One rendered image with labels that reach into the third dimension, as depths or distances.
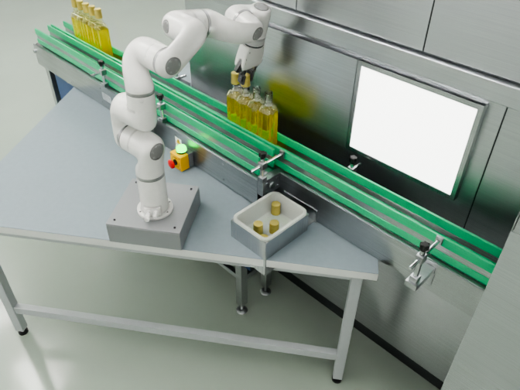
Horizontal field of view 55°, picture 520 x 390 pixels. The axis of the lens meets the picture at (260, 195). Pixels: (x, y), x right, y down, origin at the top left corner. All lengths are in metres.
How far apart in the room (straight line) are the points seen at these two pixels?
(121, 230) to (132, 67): 0.57
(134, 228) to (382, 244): 0.84
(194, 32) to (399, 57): 0.62
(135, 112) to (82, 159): 0.78
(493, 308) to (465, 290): 0.26
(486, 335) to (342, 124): 0.84
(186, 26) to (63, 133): 1.18
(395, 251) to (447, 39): 0.66
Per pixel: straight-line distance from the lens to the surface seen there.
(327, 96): 1.84
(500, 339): 1.45
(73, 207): 2.04
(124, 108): 1.59
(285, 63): 1.93
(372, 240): 1.73
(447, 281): 1.65
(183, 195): 1.86
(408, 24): 1.62
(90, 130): 2.49
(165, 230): 1.73
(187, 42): 1.47
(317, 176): 1.78
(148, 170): 1.65
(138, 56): 1.53
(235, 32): 1.62
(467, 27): 1.54
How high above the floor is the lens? 1.99
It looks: 39 degrees down
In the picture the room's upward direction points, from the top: 1 degrees clockwise
